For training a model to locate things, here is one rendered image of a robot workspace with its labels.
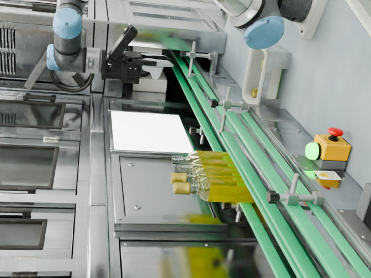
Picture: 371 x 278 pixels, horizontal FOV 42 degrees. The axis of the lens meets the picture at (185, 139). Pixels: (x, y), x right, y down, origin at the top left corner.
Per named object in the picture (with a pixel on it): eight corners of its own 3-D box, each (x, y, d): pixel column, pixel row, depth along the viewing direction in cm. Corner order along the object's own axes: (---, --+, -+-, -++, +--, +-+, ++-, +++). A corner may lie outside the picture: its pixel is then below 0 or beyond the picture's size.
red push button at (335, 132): (322, 137, 126) (325, 125, 125) (336, 138, 127) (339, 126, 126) (329, 144, 123) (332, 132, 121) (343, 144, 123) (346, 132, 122)
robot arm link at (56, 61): (46, 54, 134) (46, 76, 141) (86, 57, 137) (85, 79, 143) (48, 35, 139) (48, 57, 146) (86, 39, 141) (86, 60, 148)
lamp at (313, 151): (312, 155, 128) (301, 154, 128) (316, 139, 126) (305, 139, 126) (318, 162, 124) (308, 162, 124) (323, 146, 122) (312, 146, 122)
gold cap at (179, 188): (187, 190, 140) (172, 190, 139) (189, 180, 139) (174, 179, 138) (189, 197, 137) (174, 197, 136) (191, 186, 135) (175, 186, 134)
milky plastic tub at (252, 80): (262, 98, 186) (240, 96, 185) (274, 40, 177) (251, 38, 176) (277, 115, 171) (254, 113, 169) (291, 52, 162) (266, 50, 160)
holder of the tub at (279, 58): (260, 111, 188) (241, 110, 187) (275, 41, 177) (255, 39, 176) (275, 128, 173) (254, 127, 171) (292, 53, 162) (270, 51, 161)
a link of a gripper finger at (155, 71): (171, 80, 147) (141, 75, 147) (174, 61, 144) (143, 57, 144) (170, 83, 144) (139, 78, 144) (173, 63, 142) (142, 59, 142)
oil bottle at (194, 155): (247, 167, 162) (184, 164, 157) (250, 151, 159) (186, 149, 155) (252, 175, 157) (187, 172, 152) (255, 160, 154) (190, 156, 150)
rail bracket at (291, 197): (318, 198, 113) (264, 197, 110) (326, 171, 110) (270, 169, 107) (325, 208, 109) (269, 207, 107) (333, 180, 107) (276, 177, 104)
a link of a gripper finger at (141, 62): (157, 64, 145) (128, 60, 145) (158, 58, 145) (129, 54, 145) (155, 68, 141) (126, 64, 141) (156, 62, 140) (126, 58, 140)
